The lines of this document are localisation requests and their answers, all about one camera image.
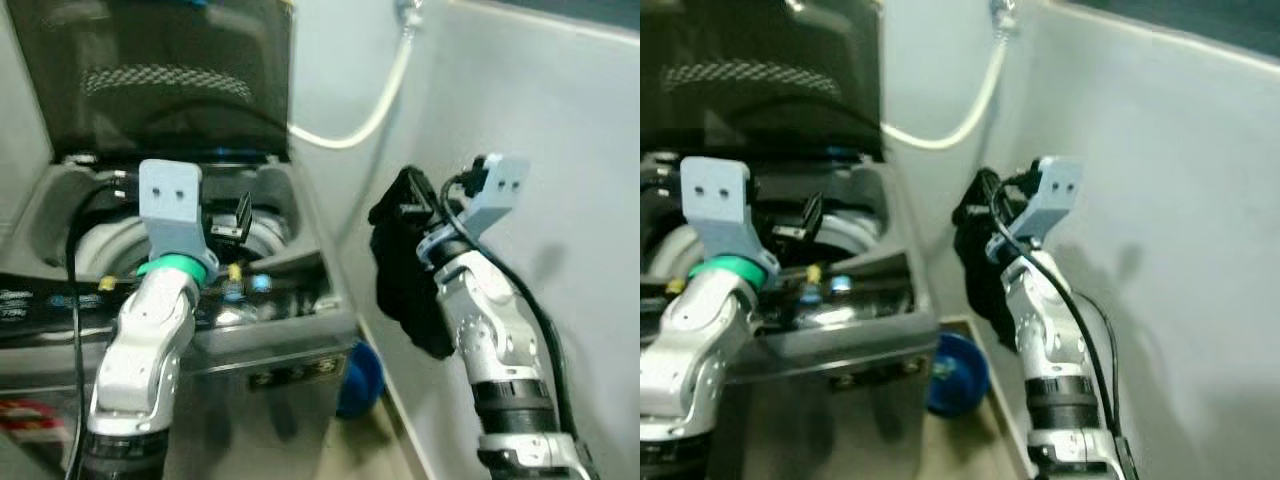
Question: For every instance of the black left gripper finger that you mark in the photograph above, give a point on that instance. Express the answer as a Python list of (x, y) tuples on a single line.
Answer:
[(244, 210), (813, 208)]

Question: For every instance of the black garment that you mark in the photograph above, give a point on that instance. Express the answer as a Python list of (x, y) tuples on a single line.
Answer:
[(405, 270), (975, 260)]

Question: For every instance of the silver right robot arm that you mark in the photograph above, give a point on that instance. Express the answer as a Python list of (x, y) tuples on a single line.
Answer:
[(495, 330), (1050, 340)]

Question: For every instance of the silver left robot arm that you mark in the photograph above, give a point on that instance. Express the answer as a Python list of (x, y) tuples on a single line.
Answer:
[(150, 340), (690, 350)]

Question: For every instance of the glossy black washer control panel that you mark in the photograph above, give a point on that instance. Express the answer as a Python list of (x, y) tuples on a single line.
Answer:
[(290, 305), (870, 300)]

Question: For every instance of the black washer model label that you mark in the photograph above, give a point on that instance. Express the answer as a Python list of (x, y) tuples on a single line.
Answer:
[(875, 372), (295, 375)]

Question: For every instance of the dark tinted washer lid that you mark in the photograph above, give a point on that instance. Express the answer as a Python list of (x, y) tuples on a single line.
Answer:
[(150, 40), (760, 40)]

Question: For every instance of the blue plastic basin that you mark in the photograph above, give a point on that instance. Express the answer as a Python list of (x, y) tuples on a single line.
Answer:
[(958, 378), (362, 380)]

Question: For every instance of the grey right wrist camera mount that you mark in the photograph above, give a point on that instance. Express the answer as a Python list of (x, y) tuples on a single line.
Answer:
[(1060, 190), (505, 190)]

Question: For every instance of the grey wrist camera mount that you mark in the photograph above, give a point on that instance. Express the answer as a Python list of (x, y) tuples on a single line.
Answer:
[(1060, 190), (712, 192), (505, 190), (168, 195)]

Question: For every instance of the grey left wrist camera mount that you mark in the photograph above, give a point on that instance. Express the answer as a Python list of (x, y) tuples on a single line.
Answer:
[(712, 192), (168, 195)]

